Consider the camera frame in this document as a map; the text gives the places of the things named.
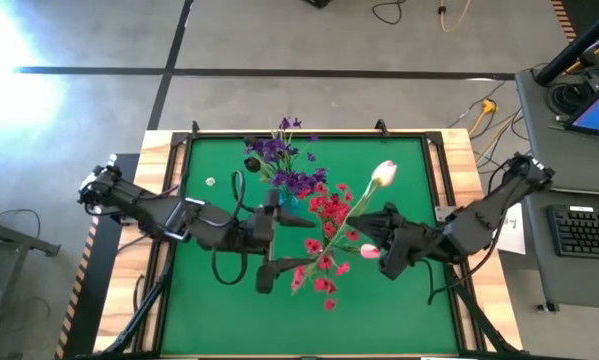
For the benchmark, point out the small white petal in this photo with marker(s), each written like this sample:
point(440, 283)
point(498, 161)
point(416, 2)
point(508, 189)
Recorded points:
point(209, 181)

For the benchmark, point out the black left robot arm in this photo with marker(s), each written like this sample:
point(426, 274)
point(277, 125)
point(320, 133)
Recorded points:
point(144, 207)

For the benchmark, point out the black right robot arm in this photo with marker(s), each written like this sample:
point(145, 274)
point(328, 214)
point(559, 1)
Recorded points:
point(484, 215)

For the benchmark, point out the pink artificial tulip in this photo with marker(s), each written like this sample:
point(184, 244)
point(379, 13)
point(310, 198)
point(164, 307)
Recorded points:
point(385, 172)
point(369, 251)

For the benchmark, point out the black pole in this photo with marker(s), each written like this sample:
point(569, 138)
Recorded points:
point(569, 55)

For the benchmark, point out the black keyboard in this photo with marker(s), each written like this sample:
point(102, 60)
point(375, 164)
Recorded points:
point(584, 232)

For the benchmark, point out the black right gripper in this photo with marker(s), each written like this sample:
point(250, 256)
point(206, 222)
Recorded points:
point(409, 245)

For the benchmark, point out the small red flower sprig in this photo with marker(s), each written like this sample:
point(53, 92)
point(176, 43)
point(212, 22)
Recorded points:
point(353, 235)

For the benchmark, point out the black frame clamp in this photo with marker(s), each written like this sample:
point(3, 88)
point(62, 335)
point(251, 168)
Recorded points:
point(195, 129)
point(382, 128)

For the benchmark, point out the purple artificial flower bunch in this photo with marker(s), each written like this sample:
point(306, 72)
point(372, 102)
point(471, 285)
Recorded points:
point(299, 182)
point(271, 148)

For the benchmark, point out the grey desk with keyboard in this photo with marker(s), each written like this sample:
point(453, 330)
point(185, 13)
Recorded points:
point(569, 280)

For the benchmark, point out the green table mat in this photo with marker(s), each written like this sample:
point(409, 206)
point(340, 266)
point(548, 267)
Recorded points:
point(289, 335)

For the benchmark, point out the white paper sheet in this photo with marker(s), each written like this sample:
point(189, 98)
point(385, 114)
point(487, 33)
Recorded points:
point(514, 240)

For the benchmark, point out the black diagonal strut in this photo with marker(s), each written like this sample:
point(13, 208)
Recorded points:
point(479, 316)
point(144, 311)

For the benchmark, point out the black table frame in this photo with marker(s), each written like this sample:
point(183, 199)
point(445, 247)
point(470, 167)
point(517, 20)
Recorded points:
point(435, 138)

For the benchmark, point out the grey desk with laptop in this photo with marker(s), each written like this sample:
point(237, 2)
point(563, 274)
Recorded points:
point(544, 125)

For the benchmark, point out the grey metal stand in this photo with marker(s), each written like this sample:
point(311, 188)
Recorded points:
point(29, 241)

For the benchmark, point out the blue glass vase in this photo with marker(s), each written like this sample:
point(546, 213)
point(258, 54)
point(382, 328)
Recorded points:
point(291, 202)

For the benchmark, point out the black floor mat striped edge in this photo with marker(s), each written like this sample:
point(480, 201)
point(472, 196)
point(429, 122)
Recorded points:
point(99, 280)
point(564, 20)

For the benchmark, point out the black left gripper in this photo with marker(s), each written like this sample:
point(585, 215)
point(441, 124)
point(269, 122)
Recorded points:
point(224, 230)

